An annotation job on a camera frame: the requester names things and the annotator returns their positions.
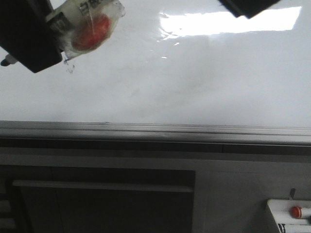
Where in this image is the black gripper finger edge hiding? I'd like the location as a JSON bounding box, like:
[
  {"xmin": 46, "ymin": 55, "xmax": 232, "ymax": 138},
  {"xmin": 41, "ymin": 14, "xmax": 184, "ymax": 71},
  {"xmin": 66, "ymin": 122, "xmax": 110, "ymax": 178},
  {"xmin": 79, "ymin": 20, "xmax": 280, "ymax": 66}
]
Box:
[{"xmin": 218, "ymin": 0, "xmax": 279, "ymax": 19}]

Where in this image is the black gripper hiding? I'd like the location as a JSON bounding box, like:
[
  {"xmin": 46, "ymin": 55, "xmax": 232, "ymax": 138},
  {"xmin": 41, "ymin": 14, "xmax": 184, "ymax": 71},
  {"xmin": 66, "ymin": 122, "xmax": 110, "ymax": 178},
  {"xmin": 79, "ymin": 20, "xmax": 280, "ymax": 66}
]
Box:
[{"xmin": 0, "ymin": 0, "xmax": 62, "ymax": 73}]

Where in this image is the black whiteboard marker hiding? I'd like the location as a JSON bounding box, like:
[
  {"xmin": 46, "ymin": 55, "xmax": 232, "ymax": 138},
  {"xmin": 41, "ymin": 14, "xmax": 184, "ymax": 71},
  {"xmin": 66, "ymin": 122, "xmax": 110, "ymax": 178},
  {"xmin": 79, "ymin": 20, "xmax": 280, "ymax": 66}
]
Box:
[{"xmin": 0, "ymin": 0, "xmax": 115, "ymax": 67}]

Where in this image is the red object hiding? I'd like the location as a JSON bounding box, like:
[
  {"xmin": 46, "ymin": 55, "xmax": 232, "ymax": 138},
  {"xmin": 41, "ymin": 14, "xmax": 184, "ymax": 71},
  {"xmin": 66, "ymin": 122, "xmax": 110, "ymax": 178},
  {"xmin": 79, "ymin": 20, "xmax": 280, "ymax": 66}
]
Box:
[{"xmin": 57, "ymin": 0, "xmax": 125, "ymax": 60}]

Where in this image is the white whiteboard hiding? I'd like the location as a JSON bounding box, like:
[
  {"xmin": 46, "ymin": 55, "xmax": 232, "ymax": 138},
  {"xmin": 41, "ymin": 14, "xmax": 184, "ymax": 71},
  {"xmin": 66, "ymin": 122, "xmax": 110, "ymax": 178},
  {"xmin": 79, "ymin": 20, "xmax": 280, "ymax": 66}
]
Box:
[{"xmin": 0, "ymin": 0, "xmax": 311, "ymax": 145}]

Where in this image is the dark cabinet panel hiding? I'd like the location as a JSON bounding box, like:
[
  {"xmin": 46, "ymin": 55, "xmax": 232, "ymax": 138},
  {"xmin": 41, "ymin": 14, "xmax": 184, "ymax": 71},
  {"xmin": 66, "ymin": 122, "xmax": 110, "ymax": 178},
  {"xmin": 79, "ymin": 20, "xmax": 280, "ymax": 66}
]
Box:
[{"xmin": 0, "ymin": 165, "xmax": 195, "ymax": 233}]

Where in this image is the white marker tray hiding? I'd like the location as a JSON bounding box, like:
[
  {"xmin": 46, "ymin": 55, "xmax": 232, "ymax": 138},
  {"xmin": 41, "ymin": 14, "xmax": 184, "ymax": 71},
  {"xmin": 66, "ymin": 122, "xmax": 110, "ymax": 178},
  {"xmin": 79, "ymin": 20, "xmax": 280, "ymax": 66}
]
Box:
[{"xmin": 266, "ymin": 199, "xmax": 311, "ymax": 233}]

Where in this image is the red capped marker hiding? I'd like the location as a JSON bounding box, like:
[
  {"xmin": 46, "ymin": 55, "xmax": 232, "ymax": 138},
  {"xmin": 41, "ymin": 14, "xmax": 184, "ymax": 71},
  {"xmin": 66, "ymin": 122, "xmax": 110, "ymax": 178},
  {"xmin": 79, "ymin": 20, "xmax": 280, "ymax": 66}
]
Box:
[{"xmin": 290, "ymin": 206, "xmax": 311, "ymax": 219}]

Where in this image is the black striped marker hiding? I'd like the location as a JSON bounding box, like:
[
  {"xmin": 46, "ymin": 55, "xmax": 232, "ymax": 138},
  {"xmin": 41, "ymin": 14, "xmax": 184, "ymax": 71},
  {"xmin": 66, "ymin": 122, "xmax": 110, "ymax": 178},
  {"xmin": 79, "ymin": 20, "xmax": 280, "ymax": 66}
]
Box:
[{"xmin": 278, "ymin": 223, "xmax": 311, "ymax": 233}]

